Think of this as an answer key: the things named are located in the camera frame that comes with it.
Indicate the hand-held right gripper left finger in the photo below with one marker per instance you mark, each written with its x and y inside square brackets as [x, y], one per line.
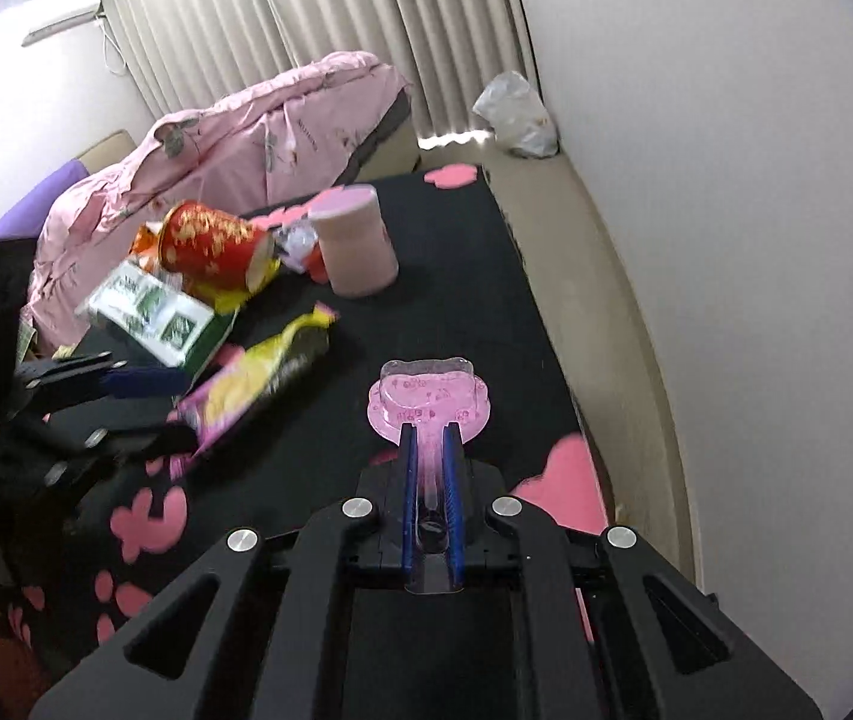
[410, 502]

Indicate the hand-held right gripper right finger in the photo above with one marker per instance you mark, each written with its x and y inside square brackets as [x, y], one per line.
[456, 502]

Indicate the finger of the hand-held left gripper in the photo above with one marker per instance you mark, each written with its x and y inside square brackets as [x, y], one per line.
[141, 382]
[96, 441]

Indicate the pink clear plastic tray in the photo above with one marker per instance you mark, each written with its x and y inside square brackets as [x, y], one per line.
[430, 397]

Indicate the yellow pink snack packet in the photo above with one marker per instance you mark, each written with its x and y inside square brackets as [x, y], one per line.
[261, 371]

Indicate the green white carton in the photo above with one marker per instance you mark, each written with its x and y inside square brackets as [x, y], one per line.
[148, 307]

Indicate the purple pillow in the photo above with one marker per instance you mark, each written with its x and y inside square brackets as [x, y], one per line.
[36, 202]

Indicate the yellow wrapper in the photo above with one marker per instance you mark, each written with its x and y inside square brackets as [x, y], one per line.
[237, 298]

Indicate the red gold paper cup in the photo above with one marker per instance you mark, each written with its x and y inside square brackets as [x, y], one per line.
[208, 240]

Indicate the beige headboard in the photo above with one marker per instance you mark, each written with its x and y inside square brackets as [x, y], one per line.
[107, 150]

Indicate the pink paper cup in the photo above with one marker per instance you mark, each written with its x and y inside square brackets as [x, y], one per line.
[355, 247]

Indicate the pink floral quilt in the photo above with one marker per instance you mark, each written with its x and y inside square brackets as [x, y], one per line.
[231, 135]

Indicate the white air conditioner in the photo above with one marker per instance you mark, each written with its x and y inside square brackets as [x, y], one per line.
[66, 15]

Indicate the beige bed base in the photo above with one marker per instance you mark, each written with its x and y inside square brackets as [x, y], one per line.
[389, 142]

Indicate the white plastic bag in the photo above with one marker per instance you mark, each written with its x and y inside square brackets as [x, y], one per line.
[516, 116]

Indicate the beige pleated curtain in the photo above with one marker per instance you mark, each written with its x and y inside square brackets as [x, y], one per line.
[283, 7]

